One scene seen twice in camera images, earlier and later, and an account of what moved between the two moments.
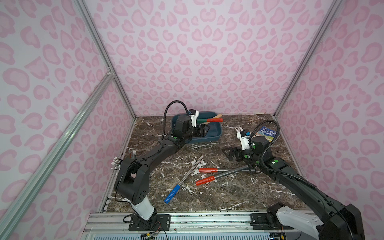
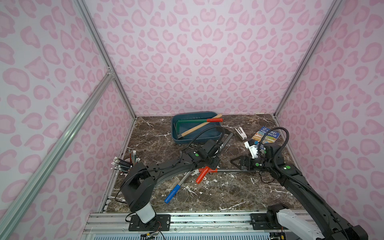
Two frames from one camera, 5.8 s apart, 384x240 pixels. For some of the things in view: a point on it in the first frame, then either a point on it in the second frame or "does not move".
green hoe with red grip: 209,120 does not move
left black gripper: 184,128 to 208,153
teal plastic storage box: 215,131 does not move
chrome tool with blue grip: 176,188 does not move
